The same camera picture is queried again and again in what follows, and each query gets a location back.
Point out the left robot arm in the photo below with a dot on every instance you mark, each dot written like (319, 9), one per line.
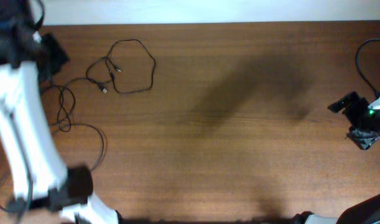
(41, 179)

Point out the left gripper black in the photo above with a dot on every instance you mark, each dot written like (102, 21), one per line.
(57, 65)

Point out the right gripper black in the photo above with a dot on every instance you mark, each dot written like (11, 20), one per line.
(362, 139)

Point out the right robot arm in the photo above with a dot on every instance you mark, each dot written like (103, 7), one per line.
(367, 211)

